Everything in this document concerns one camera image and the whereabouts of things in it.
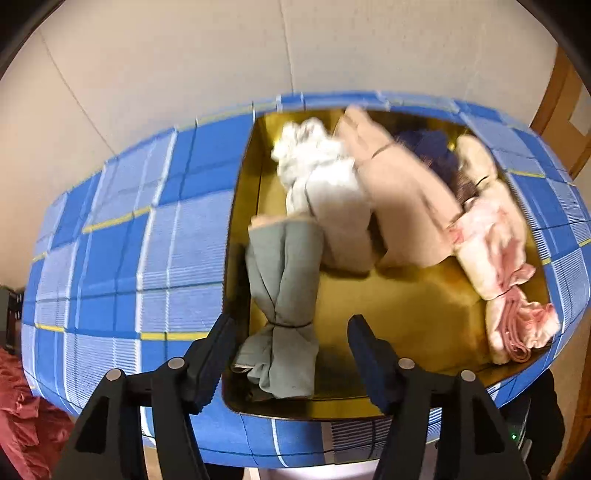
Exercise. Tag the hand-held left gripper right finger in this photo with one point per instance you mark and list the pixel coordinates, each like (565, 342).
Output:
(369, 364)

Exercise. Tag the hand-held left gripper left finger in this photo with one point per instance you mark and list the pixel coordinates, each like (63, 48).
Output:
(214, 364)

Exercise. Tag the dark red gold-lined tin box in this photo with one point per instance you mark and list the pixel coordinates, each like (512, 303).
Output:
(392, 314)

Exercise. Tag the grey-green cloth bundle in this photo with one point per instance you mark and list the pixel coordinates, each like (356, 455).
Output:
(281, 277)

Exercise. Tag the beige cloth bundle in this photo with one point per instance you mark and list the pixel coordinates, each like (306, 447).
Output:
(406, 203)

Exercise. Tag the pink cloth bundle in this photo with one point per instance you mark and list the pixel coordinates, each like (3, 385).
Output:
(494, 249)

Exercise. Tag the white cloth bundle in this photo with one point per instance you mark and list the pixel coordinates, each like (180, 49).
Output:
(332, 198)

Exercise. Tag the dark purple cloth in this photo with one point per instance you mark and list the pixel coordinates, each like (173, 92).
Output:
(429, 152)

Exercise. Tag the cream cloth bundle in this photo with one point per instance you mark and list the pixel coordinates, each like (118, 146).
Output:
(475, 157)

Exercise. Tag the blue plaid cloth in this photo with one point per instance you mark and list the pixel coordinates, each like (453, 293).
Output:
(115, 277)

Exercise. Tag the red cloth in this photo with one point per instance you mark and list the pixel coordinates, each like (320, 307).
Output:
(23, 415)

